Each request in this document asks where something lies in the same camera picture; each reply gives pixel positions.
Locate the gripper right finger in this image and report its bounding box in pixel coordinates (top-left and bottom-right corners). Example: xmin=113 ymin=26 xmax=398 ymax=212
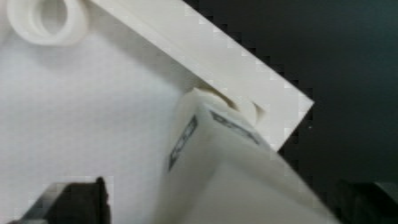
xmin=333 ymin=180 xmax=398 ymax=224

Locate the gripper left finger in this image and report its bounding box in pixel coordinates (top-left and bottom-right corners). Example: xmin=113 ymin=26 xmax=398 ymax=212
xmin=15 ymin=177 xmax=111 ymax=224

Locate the white desk leg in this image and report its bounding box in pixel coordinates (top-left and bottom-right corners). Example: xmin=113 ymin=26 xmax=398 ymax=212
xmin=152 ymin=89 xmax=339 ymax=224

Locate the white desk top tray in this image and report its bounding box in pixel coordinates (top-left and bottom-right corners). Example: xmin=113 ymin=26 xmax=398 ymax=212
xmin=0 ymin=0 xmax=312 ymax=224

